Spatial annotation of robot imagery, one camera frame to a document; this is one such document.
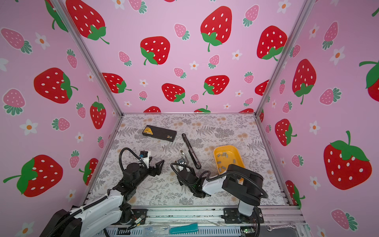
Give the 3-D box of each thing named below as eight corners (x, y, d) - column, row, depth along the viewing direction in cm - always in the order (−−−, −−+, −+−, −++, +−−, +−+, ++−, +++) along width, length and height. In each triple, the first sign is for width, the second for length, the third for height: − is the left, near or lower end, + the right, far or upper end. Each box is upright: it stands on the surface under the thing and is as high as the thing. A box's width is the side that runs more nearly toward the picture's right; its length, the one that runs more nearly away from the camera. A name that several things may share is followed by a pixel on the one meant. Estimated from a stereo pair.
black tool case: (142, 135, 110) (141, 133, 108) (147, 127, 115) (146, 124, 113) (173, 142, 106) (172, 139, 104) (176, 133, 111) (176, 130, 109)
